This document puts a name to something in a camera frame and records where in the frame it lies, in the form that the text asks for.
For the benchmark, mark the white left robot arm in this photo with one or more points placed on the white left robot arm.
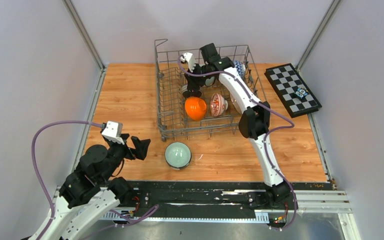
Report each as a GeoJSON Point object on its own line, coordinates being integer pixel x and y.
{"type": "Point", "coordinates": [90, 191]}

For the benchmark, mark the left aluminium frame post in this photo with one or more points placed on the left aluminium frame post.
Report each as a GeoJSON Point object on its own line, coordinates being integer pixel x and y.
{"type": "Point", "coordinates": [72, 11]}

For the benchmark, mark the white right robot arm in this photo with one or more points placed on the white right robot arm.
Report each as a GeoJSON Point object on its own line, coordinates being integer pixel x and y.
{"type": "Point", "coordinates": [254, 123]}

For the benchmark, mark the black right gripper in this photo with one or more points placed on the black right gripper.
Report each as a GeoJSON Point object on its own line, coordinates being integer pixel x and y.
{"type": "Point", "coordinates": [193, 84]}

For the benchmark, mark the orange floral pattern bowl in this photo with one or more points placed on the orange floral pattern bowl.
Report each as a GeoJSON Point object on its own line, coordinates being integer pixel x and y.
{"type": "Point", "coordinates": [218, 105]}

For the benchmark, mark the aluminium frame post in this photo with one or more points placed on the aluminium frame post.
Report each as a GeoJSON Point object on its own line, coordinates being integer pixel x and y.
{"type": "Point", "coordinates": [329, 14]}
{"type": "Point", "coordinates": [72, 11]}

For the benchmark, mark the small blue owl figure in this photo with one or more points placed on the small blue owl figure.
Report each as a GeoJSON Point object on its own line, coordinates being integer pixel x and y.
{"type": "Point", "coordinates": [301, 93]}

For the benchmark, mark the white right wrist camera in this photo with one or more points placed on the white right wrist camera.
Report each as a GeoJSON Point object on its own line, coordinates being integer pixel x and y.
{"type": "Point", "coordinates": [189, 59]}

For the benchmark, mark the blue zigzag pattern bowl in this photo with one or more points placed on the blue zigzag pattern bowl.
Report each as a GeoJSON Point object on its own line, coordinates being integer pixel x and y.
{"type": "Point", "coordinates": [240, 68]}

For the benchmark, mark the orange bowl white inside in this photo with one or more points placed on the orange bowl white inside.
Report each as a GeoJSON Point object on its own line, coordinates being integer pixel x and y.
{"type": "Point", "coordinates": [195, 108]}

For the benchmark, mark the grey wire dish rack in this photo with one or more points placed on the grey wire dish rack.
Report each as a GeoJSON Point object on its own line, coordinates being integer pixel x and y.
{"type": "Point", "coordinates": [172, 119]}

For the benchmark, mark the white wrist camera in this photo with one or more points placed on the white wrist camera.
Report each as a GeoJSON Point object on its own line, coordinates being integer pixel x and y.
{"type": "Point", "coordinates": [189, 59]}
{"type": "Point", "coordinates": [112, 132]}

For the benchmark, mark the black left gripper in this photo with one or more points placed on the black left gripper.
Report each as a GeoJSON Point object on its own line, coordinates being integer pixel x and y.
{"type": "Point", "coordinates": [141, 148]}

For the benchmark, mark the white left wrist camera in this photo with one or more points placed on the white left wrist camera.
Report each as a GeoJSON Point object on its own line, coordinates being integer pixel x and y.
{"type": "Point", "coordinates": [112, 132]}

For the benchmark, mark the black white checkerboard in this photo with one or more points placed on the black white checkerboard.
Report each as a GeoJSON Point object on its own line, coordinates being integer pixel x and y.
{"type": "Point", "coordinates": [285, 80]}

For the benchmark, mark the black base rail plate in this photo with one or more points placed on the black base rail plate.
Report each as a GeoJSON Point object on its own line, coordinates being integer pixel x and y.
{"type": "Point", "coordinates": [225, 202]}

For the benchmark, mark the right aluminium frame post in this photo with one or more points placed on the right aluminium frame post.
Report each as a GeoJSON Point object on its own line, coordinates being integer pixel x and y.
{"type": "Point", "coordinates": [329, 14]}

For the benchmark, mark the black bowl beige inside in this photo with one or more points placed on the black bowl beige inside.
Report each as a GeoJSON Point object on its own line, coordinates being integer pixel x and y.
{"type": "Point", "coordinates": [186, 93]}

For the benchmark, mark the black bowl pale green inside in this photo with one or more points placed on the black bowl pale green inside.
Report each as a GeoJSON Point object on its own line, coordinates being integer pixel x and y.
{"type": "Point", "coordinates": [178, 155]}

